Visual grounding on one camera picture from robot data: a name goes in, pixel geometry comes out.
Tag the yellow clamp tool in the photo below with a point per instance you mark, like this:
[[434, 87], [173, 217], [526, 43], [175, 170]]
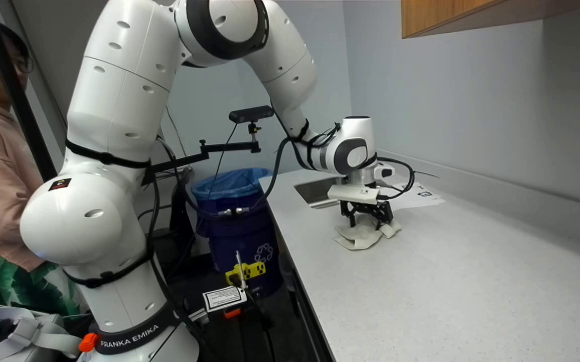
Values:
[[242, 273]]

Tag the wooden wall cabinet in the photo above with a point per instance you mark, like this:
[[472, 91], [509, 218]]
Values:
[[435, 18]]

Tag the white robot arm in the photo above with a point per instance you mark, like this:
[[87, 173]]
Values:
[[84, 223]]

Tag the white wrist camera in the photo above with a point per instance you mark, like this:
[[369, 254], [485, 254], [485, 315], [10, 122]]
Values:
[[352, 195]]

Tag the white label tag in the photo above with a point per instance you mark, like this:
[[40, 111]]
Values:
[[223, 299]]

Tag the white paper sheet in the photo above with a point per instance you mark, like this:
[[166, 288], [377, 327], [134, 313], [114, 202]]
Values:
[[419, 196]]

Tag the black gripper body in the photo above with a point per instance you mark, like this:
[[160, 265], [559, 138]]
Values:
[[381, 213]]

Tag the blue trash bin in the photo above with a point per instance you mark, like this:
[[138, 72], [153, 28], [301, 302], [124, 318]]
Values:
[[237, 225]]

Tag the white towel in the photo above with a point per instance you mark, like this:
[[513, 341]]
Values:
[[364, 233]]

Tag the black camera on stand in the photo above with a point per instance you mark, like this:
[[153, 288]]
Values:
[[242, 115]]

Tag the small steel sink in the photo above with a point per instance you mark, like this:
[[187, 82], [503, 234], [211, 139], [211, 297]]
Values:
[[315, 192]]

